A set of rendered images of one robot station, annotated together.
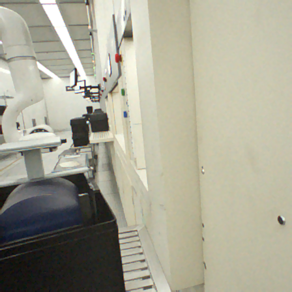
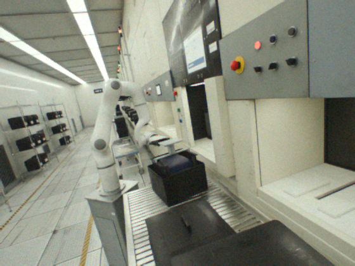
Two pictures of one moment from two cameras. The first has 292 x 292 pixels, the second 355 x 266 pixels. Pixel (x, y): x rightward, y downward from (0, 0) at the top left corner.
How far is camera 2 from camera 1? 0.72 m
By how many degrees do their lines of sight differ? 6
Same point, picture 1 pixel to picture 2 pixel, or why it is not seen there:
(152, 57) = (220, 118)
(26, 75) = (145, 111)
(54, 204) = (183, 161)
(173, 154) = (225, 141)
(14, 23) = (139, 89)
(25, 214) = (175, 164)
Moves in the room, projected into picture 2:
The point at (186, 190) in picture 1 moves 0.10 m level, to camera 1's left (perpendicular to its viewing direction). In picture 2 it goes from (229, 149) to (211, 153)
